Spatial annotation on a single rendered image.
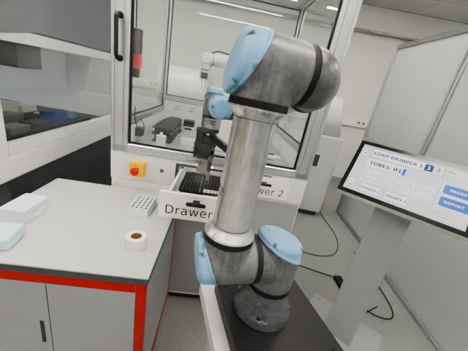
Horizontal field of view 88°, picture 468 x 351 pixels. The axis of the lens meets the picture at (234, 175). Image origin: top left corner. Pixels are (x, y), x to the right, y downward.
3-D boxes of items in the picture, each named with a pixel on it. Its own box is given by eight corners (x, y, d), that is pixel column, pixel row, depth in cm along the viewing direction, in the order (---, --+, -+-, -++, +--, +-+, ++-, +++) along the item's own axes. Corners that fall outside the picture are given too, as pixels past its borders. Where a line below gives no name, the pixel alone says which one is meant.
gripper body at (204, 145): (194, 153, 102) (198, 125, 97) (214, 156, 102) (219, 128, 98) (192, 158, 95) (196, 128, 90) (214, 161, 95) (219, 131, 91)
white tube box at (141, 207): (147, 217, 103) (147, 209, 102) (127, 214, 103) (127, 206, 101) (155, 203, 115) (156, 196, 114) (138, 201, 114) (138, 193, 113)
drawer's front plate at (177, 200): (229, 225, 98) (234, 201, 94) (157, 216, 95) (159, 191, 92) (229, 223, 100) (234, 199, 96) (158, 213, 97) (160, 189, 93)
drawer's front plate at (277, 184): (285, 200, 131) (291, 182, 127) (233, 193, 128) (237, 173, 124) (285, 199, 132) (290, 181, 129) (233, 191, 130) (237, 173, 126)
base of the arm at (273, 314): (299, 322, 64) (310, 292, 61) (252, 340, 57) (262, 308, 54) (266, 281, 77) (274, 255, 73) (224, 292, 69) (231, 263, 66)
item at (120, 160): (300, 205, 134) (307, 180, 129) (110, 176, 125) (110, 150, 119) (270, 156, 223) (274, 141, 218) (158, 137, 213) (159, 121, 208)
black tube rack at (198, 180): (216, 208, 106) (219, 195, 104) (177, 202, 104) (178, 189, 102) (219, 187, 127) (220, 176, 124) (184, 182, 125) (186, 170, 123)
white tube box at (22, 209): (25, 224, 86) (24, 212, 84) (-1, 221, 85) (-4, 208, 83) (50, 207, 98) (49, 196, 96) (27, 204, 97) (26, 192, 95)
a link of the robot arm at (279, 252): (300, 294, 60) (317, 249, 56) (250, 297, 56) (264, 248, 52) (279, 262, 71) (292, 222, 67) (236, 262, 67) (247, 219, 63)
